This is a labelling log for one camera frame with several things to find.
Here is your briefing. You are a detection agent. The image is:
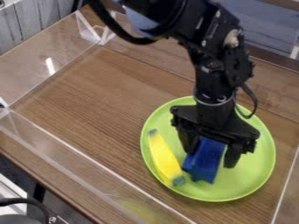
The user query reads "black cable loop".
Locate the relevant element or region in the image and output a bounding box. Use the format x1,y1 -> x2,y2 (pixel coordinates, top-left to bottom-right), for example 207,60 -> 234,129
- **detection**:
0,196 -> 52,224

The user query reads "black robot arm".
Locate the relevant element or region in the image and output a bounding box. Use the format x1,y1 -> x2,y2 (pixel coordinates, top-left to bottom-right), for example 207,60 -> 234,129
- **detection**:
88,0 -> 260,168

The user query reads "yellow toy banana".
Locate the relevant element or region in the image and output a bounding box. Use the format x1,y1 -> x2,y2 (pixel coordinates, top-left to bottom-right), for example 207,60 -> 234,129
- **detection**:
147,129 -> 186,186

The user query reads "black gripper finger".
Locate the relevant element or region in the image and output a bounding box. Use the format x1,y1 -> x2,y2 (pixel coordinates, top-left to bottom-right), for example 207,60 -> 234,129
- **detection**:
179,129 -> 200,154
224,143 -> 243,169

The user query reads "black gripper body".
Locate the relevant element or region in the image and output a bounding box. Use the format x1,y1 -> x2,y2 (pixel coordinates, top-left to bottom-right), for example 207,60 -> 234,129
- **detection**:
170,95 -> 260,154

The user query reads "clear acrylic corner bracket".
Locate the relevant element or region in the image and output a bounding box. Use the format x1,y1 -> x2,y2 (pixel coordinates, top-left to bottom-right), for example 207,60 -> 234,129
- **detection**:
75,11 -> 116,46

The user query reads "clear acrylic enclosure wall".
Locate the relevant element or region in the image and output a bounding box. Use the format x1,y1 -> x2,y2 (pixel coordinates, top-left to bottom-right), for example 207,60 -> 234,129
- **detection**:
0,13 -> 299,224

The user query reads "blue grey sofa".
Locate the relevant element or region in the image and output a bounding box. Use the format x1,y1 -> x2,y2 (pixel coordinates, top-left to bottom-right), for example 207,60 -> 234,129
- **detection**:
218,0 -> 299,55

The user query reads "blue cross-shaped block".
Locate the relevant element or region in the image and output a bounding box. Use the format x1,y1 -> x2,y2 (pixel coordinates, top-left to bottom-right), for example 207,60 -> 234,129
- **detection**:
182,136 -> 226,184

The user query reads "grey cabinet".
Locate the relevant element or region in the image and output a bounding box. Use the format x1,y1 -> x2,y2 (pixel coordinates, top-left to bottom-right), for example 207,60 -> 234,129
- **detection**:
0,0 -> 75,55

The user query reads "green round plate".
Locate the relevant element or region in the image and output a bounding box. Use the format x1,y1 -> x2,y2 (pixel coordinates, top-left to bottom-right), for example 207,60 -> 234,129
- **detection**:
140,96 -> 276,202

